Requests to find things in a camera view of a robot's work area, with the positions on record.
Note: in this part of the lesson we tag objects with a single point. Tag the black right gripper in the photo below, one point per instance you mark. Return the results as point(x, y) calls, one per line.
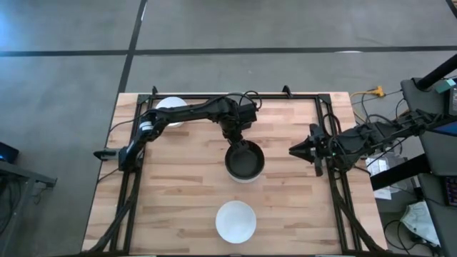
point(316, 150)

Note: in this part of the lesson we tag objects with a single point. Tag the white bowl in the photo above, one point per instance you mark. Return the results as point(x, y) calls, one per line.
point(235, 221)
point(171, 103)
point(245, 180)

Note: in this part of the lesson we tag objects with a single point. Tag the black pole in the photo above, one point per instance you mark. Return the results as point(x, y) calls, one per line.
point(437, 73)

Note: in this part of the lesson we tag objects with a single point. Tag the yellow power plug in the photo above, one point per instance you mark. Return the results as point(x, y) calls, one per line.
point(379, 91)

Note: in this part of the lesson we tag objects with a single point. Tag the grey metal stand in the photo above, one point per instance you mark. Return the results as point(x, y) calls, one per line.
point(25, 175)

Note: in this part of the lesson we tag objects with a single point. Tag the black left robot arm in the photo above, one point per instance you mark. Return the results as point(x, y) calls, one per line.
point(193, 112)

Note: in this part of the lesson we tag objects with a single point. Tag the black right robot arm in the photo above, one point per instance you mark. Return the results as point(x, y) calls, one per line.
point(371, 137)

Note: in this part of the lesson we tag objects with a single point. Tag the black beam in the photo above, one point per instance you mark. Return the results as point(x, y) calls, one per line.
point(400, 173)

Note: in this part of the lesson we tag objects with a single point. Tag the black aluminium frame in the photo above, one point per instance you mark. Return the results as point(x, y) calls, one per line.
point(292, 96)

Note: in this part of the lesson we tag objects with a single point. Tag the dark device with blue light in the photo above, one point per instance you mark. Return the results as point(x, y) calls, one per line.
point(9, 151)

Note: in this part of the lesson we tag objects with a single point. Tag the tablet with blue screen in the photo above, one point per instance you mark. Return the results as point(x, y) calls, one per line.
point(448, 128)

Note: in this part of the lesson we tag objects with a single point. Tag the teal box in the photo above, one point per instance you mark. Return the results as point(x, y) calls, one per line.
point(447, 86)

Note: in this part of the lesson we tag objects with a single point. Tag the black bowl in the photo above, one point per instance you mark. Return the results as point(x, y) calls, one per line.
point(244, 164)

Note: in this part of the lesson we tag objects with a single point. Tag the dark keyboard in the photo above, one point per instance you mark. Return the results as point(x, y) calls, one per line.
point(451, 191)

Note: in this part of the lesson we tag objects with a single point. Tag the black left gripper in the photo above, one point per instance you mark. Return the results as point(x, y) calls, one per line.
point(233, 130)

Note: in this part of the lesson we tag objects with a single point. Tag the black table clamp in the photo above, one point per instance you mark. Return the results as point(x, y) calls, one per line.
point(103, 154)

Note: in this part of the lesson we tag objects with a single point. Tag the grey desk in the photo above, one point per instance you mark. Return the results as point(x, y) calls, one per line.
point(439, 153)

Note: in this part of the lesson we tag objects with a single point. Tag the white papers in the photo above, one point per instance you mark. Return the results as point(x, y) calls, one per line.
point(382, 192)

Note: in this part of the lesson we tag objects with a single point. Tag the white plastic bag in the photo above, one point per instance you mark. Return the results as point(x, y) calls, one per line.
point(419, 221)

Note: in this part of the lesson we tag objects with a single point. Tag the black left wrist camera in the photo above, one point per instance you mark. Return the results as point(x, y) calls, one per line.
point(248, 116)

